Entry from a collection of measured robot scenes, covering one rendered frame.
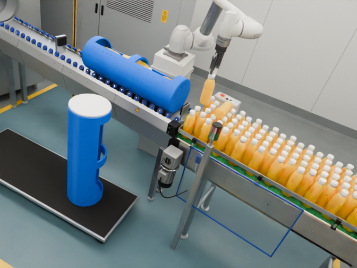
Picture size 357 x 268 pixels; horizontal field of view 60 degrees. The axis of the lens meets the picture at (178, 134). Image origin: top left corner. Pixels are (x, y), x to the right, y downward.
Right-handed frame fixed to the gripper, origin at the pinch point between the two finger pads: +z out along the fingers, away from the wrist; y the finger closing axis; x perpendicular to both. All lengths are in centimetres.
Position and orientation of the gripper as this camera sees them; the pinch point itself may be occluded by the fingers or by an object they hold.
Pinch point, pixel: (212, 73)
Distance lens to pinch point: 213.5
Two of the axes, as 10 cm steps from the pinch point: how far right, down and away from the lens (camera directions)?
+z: -2.3, 7.8, 5.8
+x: 8.1, 4.8, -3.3
